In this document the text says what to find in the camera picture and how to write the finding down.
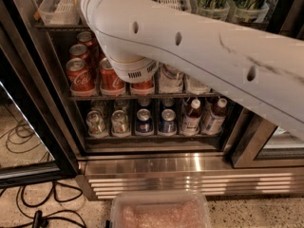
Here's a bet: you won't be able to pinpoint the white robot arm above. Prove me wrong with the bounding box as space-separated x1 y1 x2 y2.
78 0 304 140

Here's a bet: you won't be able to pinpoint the front right Coca-Cola can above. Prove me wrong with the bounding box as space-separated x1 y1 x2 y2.
130 78 155 95

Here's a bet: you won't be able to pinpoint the coca-cola can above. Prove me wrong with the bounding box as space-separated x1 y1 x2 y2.
66 58 96 97
130 78 155 95
99 58 125 96

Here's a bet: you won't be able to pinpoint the front left Pepsi can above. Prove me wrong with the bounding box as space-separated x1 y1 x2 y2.
135 108 153 136

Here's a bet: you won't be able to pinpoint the pepsi can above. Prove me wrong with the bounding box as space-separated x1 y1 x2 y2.
159 109 177 136
135 108 153 136

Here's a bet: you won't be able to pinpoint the front right Pepsi can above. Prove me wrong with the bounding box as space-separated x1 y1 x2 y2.
159 109 177 136

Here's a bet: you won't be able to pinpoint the silver soda can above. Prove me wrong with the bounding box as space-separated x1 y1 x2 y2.
85 110 107 138
111 110 131 138

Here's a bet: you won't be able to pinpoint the front middle Coca-Cola can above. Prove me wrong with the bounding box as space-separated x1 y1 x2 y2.
99 58 125 96

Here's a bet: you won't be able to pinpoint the front left silver soda can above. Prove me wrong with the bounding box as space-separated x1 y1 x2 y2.
85 110 107 138

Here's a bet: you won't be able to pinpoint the front left Coca-Cola can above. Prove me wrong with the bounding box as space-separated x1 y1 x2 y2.
66 58 96 97

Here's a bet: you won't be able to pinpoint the stainless steel fridge base grille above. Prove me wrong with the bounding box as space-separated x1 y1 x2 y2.
76 153 304 200

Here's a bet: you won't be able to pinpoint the second row left cola can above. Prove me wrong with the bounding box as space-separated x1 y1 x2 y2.
67 44 91 67

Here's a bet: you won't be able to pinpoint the back left cola can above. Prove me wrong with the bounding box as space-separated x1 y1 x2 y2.
76 31 98 51

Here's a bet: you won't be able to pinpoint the right sliding fridge door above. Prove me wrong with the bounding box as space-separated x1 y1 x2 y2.
230 108 304 168

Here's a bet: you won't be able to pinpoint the green can left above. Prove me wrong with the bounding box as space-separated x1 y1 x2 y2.
195 0 230 21

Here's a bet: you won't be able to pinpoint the green can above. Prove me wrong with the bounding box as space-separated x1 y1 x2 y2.
228 0 269 23
195 0 230 21

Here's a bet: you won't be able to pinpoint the open glass fridge door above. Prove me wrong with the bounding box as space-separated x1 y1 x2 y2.
0 28 77 189

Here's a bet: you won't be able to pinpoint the green can right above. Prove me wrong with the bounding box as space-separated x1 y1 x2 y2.
228 0 269 23

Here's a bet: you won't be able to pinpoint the front left water bottle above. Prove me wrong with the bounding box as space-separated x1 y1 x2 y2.
159 64 184 93

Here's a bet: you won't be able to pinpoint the water bottle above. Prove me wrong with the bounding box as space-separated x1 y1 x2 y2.
159 64 184 93
184 75 211 95

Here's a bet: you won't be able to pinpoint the left brown tea bottle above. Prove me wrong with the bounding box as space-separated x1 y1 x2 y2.
180 99 202 136

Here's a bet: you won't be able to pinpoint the brown tea bottle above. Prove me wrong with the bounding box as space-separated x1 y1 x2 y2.
201 98 227 135
180 99 202 136

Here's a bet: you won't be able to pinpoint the front middle water bottle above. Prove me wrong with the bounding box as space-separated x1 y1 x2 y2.
184 75 211 95

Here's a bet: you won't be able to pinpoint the right brown tea bottle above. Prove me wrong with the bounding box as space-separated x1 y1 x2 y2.
201 98 227 135

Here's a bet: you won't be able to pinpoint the clear plastic bin on floor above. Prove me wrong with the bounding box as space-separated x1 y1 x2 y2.
110 190 212 228

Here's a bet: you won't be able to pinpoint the empty clear tray far left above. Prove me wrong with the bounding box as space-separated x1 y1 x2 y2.
38 0 80 26

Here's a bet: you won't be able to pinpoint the middle wire shelf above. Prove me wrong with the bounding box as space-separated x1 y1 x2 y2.
68 92 222 101

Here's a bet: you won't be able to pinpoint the wire shelf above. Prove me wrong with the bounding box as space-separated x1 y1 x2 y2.
68 92 222 101
35 24 90 31

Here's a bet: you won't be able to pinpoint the top wire shelf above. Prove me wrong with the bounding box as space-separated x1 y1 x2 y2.
35 24 90 31

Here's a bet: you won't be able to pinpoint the black cables on floor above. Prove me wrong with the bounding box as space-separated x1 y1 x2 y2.
0 180 88 228

